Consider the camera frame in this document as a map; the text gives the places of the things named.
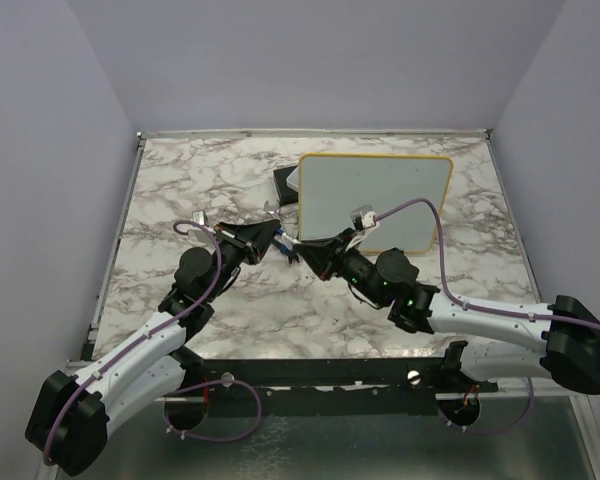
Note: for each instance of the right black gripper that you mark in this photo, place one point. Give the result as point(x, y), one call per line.
point(327, 255)

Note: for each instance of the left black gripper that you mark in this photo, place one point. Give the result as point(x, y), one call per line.
point(250, 239)

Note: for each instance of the blue whiteboard marker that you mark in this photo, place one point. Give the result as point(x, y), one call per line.
point(287, 239)

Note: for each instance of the yellow framed whiteboard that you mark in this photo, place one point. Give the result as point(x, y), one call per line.
point(332, 186)

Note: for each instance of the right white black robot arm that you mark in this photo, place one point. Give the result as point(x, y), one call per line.
point(558, 340)

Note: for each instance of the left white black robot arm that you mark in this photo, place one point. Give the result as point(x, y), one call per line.
point(74, 414)

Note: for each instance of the black box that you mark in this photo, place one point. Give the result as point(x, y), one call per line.
point(286, 195)

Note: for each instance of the white flat box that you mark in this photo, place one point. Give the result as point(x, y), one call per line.
point(292, 180)

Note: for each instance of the blue handled pliers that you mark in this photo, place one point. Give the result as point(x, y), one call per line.
point(290, 254)

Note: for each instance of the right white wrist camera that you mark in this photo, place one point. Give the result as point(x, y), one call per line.
point(365, 223)

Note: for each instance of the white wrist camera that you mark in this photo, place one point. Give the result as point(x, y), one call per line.
point(365, 223)
point(198, 227)

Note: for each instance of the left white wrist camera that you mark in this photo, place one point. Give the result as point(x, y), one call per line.
point(198, 227)

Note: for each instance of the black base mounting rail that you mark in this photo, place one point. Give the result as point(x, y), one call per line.
point(331, 387)

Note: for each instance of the aluminium frame rail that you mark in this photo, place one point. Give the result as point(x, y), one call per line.
point(519, 388)

